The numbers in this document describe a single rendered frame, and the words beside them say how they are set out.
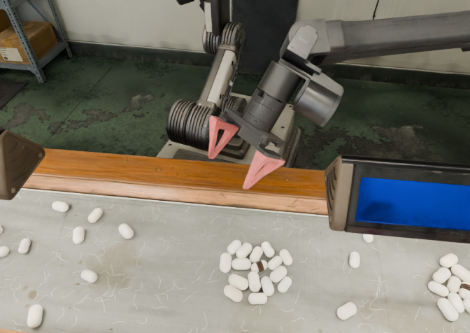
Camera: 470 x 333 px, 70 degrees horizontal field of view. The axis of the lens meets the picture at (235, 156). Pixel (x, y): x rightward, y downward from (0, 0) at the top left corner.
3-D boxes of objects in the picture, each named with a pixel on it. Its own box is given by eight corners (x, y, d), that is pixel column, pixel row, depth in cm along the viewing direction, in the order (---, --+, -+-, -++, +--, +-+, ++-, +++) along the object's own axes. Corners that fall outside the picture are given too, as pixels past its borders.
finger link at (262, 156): (238, 173, 63) (263, 130, 60) (264, 196, 59) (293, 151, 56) (214, 171, 57) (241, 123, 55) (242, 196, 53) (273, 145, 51)
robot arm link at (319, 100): (289, 45, 62) (303, 19, 53) (343, 77, 62) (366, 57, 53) (257, 99, 60) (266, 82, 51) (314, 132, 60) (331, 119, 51)
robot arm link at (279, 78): (275, 56, 58) (275, 53, 52) (310, 76, 58) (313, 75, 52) (254, 91, 59) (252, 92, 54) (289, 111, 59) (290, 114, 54)
